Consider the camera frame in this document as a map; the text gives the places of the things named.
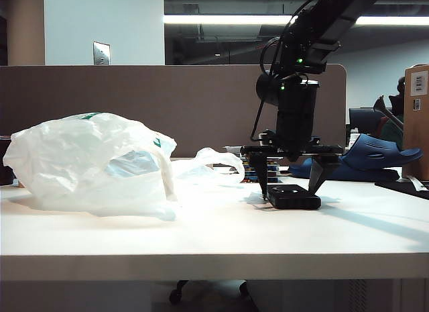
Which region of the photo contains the white translucent plastic bag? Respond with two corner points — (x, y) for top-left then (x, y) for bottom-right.
(2, 112), (246, 223)

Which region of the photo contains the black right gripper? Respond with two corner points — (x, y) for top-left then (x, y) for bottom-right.
(239, 79), (345, 202)

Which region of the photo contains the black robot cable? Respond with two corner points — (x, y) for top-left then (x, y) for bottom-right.
(249, 35), (286, 142)

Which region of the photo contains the black desk mat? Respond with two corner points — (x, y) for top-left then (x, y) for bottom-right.
(374, 177), (429, 202)

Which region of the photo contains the white paper strip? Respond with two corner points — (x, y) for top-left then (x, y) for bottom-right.
(396, 176), (429, 193)

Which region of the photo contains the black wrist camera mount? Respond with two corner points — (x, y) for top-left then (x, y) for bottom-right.
(303, 39), (343, 74)

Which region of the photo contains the metal wall switch plate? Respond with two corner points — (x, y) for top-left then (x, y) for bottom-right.
(93, 42), (111, 66)

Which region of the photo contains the brown desk partition panel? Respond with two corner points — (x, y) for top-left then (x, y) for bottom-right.
(0, 64), (347, 187)

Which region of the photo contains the person in dark clothes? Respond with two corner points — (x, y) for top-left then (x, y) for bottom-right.
(372, 75), (406, 148)

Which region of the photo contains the dark round container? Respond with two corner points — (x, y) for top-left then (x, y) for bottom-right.
(0, 136), (17, 187)

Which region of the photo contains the brown cardboard box with labels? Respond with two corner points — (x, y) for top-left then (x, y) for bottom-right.
(402, 64), (429, 182)

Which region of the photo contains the computer monitor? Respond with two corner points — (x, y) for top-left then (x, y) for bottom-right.
(348, 107), (385, 129)

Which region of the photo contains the black power bank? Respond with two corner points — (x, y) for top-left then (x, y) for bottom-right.
(267, 184), (322, 211)

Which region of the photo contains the long ceiling light strip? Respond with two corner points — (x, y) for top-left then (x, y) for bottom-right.
(163, 14), (429, 26)

